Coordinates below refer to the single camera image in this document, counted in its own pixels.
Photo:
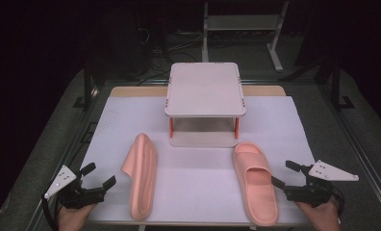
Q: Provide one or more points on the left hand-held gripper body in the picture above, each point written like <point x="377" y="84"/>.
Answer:
<point x="72" y="192"/>

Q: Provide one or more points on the white metal stand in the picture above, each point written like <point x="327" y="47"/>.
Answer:
<point x="243" y="29"/>

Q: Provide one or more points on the person's left hand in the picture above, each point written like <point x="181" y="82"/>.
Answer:
<point x="72" y="218"/>

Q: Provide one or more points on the white table cloth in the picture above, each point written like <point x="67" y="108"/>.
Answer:
<point x="195" y="179"/>

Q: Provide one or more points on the pink slipper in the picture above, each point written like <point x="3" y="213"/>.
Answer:
<point x="256" y="183"/>
<point x="143" y="178"/>

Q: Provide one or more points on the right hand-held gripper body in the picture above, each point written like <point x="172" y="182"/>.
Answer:
<point x="320" y="186"/>

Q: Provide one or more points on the person's right hand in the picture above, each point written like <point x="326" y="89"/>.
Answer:
<point x="320" y="217"/>

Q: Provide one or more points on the black metal stand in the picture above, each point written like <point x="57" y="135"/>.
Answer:
<point x="86" y="86"/>
<point x="339" y="89"/>

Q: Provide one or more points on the white two-tier shoe rack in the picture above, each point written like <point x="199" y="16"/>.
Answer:
<point x="205" y="99"/>

